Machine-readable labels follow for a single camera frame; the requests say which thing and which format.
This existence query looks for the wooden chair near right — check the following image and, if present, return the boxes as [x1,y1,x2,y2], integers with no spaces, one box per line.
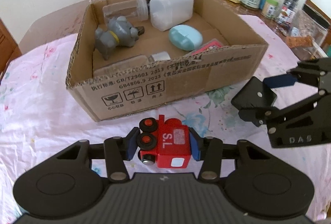
[303,0,330,57]

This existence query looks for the red card box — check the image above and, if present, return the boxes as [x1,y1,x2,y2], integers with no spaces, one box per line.
[191,39,225,56]

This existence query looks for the grey toy figure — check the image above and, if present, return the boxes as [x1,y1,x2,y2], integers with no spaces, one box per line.
[95,16,145,60]

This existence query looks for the light blue round case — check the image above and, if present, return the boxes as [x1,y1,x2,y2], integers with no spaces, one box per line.
[168,24,203,51]

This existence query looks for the wooden chair at left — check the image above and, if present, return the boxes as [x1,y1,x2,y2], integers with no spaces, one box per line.
[0,20,22,79]

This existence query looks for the yellow capsule bottle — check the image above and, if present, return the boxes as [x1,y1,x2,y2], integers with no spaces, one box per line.
[129,51,172,65]

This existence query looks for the pink floral tablecloth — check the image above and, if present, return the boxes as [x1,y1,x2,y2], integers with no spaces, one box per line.
[0,13,331,224]

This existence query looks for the green lid small jar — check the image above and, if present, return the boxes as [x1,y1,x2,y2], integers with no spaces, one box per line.
[261,0,278,19]

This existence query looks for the red toy train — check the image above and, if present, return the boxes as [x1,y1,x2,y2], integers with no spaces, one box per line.
[136,115,191,169]

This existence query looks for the black device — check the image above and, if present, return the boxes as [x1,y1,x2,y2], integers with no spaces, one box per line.
[231,76,277,122]

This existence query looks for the open cardboard box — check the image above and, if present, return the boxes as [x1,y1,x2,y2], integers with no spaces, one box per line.
[66,0,268,122]

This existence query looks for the wooden chair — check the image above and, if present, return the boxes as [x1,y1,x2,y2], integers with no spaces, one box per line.
[0,20,22,79]
[303,0,330,57]

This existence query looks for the large clear plastic jar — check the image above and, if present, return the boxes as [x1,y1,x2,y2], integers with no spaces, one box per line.
[285,4,326,61]

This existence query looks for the white plastic bottle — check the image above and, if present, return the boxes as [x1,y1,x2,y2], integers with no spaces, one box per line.
[149,0,194,31]

